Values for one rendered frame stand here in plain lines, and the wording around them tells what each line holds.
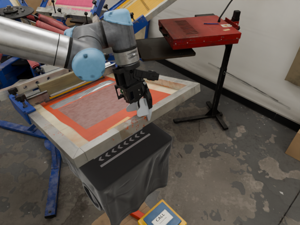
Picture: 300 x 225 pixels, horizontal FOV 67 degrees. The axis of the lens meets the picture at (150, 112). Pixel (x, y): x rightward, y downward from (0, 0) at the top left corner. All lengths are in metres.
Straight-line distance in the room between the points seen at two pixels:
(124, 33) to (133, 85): 0.16
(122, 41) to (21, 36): 0.26
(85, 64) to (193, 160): 1.89
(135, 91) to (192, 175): 1.58
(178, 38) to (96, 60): 1.34
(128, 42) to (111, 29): 0.06
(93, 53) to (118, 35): 0.16
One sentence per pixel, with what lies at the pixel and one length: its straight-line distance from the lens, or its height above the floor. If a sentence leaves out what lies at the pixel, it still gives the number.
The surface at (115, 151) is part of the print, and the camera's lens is 1.11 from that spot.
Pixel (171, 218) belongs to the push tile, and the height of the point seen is 0.97.
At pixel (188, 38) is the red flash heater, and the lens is 1.85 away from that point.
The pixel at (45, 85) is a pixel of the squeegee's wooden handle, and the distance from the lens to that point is 1.24.
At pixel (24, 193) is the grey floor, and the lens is 2.33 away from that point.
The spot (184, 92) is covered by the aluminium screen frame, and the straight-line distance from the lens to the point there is 0.91.
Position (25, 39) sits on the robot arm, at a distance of 0.55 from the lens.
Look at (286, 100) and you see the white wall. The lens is 2.86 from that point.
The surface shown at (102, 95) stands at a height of 1.13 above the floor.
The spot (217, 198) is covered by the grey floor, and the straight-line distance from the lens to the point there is 2.12.
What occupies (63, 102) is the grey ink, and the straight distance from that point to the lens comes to 1.19.
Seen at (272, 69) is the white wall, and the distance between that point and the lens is 2.78.
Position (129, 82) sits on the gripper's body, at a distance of 0.72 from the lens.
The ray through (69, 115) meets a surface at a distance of 1.04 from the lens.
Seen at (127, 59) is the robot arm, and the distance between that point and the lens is 0.69.
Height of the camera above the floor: 1.79
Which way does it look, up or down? 40 degrees down
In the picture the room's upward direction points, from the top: straight up
